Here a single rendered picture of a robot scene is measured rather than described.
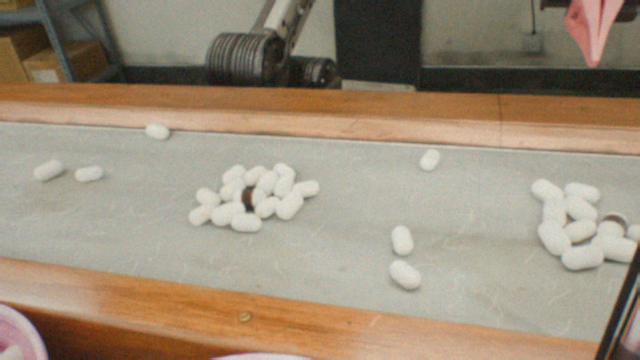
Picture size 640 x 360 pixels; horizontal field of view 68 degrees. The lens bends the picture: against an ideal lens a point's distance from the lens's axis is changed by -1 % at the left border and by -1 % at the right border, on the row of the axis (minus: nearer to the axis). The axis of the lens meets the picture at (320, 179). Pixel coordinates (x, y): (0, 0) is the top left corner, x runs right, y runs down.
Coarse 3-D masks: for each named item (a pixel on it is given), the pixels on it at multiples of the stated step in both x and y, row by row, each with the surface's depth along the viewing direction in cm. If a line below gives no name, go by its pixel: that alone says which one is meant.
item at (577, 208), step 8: (568, 200) 48; (576, 200) 47; (584, 200) 47; (568, 208) 47; (576, 208) 47; (584, 208) 46; (592, 208) 46; (576, 216) 46; (584, 216) 46; (592, 216) 46
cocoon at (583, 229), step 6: (576, 222) 45; (582, 222) 45; (588, 222) 45; (594, 222) 45; (570, 228) 44; (576, 228) 44; (582, 228) 44; (588, 228) 44; (594, 228) 44; (570, 234) 44; (576, 234) 44; (582, 234) 44; (588, 234) 44; (594, 234) 45; (576, 240) 44; (582, 240) 44
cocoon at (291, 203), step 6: (294, 192) 52; (288, 198) 51; (294, 198) 51; (300, 198) 52; (282, 204) 50; (288, 204) 51; (294, 204) 51; (300, 204) 52; (276, 210) 51; (282, 210) 50; (288, 210) 50; (294, 210) 51; (282, 216) 51; (288, 216) 51
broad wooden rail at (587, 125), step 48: (0, 96) 83; (48, 96) 81; (96, 96) 79; (144, 96) 77; (192, 96) 76; (240, 96) 74; (288, 96) 73; (336, 96) 71; (384, 96) 70; (432, 96) 69; (480, 96) 67; (528, 96) 66; (432, 144) 62; (480, 144) 61; (528, 144) 59; (576, 144) 58; (624, 144) 57
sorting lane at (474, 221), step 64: (0, 128) 78; (64, 128) 76; (0, 192) 61; (64, 192) 60; (128, 192) 59; (192, 192) 57; (320, 192) 55; (384, 192) 54; (448, 192) 53; (512, 192) 52; (64, 256) 49; (128, 256) 49; (192, 256) 48; (256, 256) 47; (320, 256) 46; (384, 256) 46; (448, 256) 45; (512, 256) 44; (448, 320) 39; (512, 320) 38; (576, 320) 38
